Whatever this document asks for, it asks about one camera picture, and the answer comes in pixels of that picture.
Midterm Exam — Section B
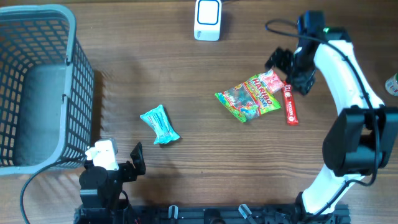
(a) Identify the grey plastic lattice basket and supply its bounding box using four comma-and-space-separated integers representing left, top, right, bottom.
1, 4, 95, 175

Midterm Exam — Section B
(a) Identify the teal tissue packet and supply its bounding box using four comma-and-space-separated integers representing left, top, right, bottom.
140, 105, 180, 144

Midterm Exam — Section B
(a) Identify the green lid small jar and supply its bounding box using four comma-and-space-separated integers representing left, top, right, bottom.
385, 73, 398, 96

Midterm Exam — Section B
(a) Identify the black camera cable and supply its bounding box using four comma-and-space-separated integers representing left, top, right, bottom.
265, 19, 383, 218
19, 157, 91, 224

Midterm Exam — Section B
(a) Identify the black right camera cable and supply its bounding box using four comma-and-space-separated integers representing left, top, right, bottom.
265, 19, 383, 218

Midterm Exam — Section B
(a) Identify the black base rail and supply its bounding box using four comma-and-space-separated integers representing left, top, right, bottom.
74, 204, 351, 224

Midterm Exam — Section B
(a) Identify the white barcode scanner box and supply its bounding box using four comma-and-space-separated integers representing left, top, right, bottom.
193, 0, 222, 42

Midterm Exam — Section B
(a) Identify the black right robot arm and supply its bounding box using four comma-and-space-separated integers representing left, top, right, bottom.
265, 11, 397, 223

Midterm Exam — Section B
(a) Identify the red Nescafe stick sachet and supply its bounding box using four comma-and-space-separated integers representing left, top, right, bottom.
282, 81, 299, 126

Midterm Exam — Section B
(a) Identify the black left camera cable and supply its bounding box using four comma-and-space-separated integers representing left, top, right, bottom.
19, 157, 91, 224

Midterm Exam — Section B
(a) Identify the red white snack packet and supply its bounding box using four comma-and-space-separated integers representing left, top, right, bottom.
259, 69, 284, 94

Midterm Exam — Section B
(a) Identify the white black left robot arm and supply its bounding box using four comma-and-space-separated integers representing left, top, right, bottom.
73, 139, 146, 224

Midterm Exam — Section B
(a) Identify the Haribo gummy candy bag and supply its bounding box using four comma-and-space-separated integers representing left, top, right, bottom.
215, 73, 281, 123

